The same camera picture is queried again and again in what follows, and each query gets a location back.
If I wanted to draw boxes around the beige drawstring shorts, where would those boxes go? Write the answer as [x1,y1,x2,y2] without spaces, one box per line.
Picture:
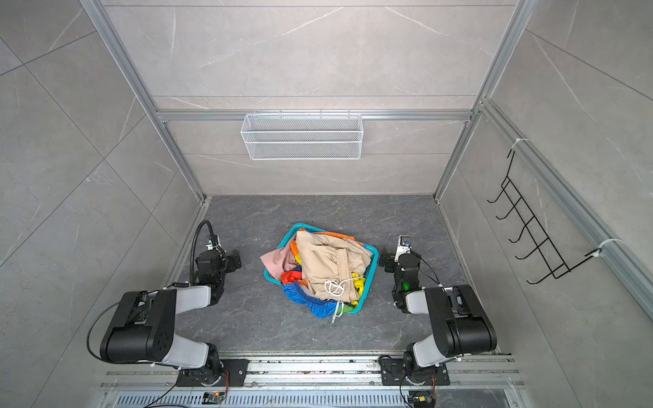
[295,231,372,304]

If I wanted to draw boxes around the teal plastic basket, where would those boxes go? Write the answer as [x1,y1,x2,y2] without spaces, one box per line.
[263,222,381,316]

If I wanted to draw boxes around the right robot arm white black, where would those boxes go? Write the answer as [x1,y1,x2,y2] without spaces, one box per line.
[379,252,498,384]

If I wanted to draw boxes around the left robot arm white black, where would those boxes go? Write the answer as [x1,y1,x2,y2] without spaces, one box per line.
[100,249,241,386]

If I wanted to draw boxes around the pink shorts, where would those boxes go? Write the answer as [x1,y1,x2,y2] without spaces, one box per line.
[260,246,299,281]

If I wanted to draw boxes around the rainbow coloured shorts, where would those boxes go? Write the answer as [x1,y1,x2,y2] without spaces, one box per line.
[279,239,368,320]

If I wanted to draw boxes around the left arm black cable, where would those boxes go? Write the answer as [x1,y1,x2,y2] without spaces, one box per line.
[189,219,218,285]

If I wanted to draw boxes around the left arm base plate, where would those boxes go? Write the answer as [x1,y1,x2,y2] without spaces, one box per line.
[176,359,250,388]

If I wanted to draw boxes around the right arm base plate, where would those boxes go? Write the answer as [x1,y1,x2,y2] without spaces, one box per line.
[378,355,451,387]

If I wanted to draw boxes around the aluminium mounting rail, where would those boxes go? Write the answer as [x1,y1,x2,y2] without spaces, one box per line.
[97,351,525,392]

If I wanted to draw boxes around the white wire mesh basket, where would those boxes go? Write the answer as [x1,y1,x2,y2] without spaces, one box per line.
[241,113,364,161]

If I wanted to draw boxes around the black wire hook rack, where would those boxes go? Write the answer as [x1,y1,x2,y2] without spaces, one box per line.
[486,150,603,286]

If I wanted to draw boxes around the aluminium frame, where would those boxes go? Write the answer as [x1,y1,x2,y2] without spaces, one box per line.
[82,1,652,316]

